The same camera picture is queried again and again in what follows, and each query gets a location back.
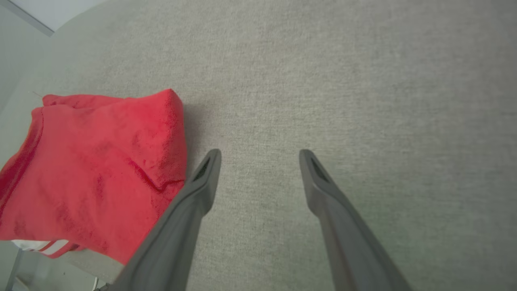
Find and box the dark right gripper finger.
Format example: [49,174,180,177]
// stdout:
[299,149,413,291]

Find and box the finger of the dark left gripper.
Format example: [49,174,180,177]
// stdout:
[109,148,222,291]

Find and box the red white basketball jersey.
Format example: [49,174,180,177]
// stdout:
[0,88,188,265]

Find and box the grey fabric sofa cushion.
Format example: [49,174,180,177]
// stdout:
[0,0,517,291]

